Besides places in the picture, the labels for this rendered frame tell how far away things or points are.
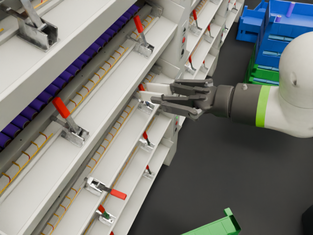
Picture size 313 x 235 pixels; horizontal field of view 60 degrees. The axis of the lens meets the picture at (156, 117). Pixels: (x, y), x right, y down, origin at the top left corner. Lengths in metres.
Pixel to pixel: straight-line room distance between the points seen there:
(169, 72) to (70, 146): 0.48
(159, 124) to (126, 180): 0.25
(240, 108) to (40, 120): 0.39
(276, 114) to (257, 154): 0.84
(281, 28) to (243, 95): 0.71
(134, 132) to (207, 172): 0.64
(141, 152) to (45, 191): 0.51
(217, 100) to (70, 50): 0.36
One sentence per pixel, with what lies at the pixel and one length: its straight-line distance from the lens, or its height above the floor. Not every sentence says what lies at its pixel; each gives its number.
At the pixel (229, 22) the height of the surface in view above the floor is 0.16.
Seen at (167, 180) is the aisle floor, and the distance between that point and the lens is 1.26.
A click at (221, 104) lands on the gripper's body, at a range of 0.62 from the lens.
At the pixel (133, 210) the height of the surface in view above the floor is 0.15.
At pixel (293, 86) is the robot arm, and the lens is 0.51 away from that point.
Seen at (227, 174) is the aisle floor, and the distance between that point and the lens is 1.32.
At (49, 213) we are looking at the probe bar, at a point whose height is 0.58.
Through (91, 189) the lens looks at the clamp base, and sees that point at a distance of 0.64.
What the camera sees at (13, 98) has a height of 0.91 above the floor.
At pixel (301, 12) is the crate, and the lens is 1.48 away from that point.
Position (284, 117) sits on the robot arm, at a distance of 0.59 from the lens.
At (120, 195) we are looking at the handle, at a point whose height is 0.57.
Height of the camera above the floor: 1.12
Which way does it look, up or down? 49 degrees down
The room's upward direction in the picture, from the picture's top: straight up
